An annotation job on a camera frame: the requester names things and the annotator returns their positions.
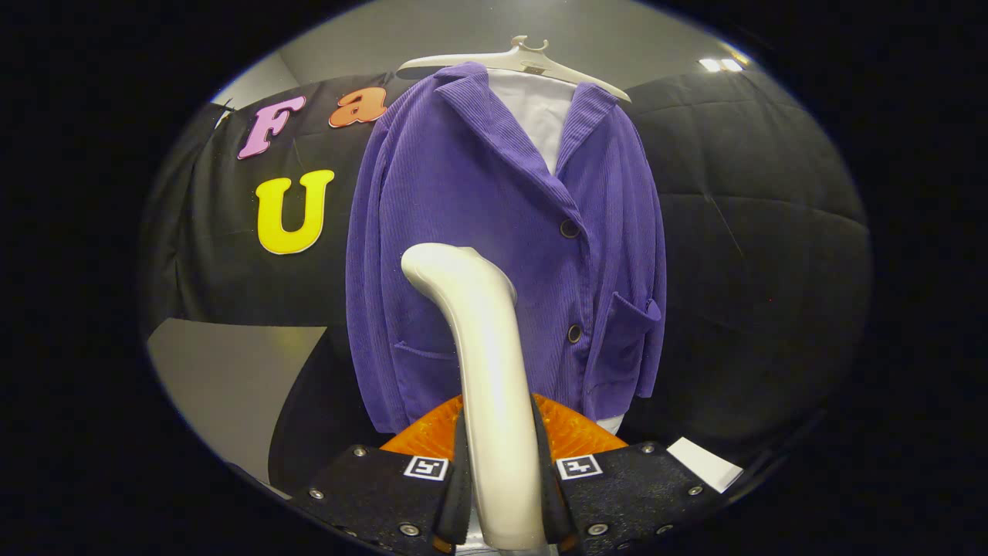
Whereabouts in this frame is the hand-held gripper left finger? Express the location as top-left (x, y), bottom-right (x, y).
top-left (287, 394), bottom-right (473, 555)

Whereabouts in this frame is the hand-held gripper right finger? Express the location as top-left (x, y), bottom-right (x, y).
top-left (529, 392), bottom-right (726, 555)

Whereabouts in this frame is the white garment steamer head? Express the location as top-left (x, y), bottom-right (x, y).
top-left (401, 242), bottom-right (550, 551)

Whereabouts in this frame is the purple corduroy jacket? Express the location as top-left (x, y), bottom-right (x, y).
top-left (345, 62), bottom-right (667, 435)

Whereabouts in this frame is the white garment backing board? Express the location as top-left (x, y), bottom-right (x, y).
top-left (488, 68), bottom-right (626, 435)

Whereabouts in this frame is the white clothes hanger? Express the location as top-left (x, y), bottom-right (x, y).
top-left (396, 35), bottom-right (632, 103)

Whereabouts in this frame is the grey cabinet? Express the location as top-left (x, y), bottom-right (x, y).
top-left (147, 318), bottom-right (329, 489)

